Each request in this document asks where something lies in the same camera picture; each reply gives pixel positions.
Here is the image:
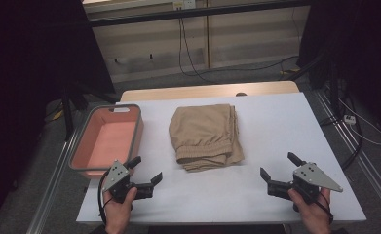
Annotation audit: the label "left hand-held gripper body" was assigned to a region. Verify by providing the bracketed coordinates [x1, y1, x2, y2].
[101, 159, 154, 205]

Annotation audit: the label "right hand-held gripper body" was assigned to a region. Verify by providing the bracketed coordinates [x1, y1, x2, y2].
[267, 162, 344, 206]

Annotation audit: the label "pink basket with grey rim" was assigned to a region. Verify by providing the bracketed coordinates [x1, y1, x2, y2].
[68, 103, 145, 180]

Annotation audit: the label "khaki pants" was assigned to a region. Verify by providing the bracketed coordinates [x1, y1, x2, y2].
[168, 103, 246, 173]

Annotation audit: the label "person's left hand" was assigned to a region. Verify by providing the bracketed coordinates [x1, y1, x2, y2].
[102, 186, 139, 234]

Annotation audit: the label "person's right hand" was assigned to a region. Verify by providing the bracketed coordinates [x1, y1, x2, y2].
[287, 187, 332, 234]

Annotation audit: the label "white table sheet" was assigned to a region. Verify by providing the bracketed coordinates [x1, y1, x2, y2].
[75, 92, 367, 225]

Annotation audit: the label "white power strip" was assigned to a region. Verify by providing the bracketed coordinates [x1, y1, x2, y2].
[343, 114, 358, 126]

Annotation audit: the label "black metal stand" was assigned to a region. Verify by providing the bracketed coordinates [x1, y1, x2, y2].
[280, 52, 342, 119]
[60, 82, 122, 142]

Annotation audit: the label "black curtain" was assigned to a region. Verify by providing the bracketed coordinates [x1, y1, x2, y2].
[296, 0, 381, 137]
[0, 0, 116, 228]

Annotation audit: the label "black metal shelf bar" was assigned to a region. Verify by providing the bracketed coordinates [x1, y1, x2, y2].
[89, 0, 311, 28]

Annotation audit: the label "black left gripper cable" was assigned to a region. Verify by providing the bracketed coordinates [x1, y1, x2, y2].
[96, 171, 114, 226]

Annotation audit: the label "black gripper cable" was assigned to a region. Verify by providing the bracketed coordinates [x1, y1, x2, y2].
[317, 191, 335, 225]
[96, 171, 114, 226]

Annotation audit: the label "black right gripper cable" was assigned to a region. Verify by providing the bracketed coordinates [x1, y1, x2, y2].
[317, 191, 335, 225]

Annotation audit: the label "aluminium floor rail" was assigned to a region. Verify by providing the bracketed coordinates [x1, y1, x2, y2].
[313, 89, 381, 213]
[25, 128, 79, 234]

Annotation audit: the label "thick black floor cable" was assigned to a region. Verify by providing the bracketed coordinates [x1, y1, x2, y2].
[319, 91, 364, 171]

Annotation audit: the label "white cable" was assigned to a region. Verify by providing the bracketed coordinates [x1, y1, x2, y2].
[338, 97, 381, 146]

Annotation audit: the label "long black floor cable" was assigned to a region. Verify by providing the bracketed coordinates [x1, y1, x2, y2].
[180, 18, 300, 74]

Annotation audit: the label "black hanging cable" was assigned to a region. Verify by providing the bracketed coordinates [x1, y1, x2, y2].
[177, 18, 218, 85]

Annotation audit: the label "white wall socket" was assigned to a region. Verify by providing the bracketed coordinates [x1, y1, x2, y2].
[172, 0, 198, 11]

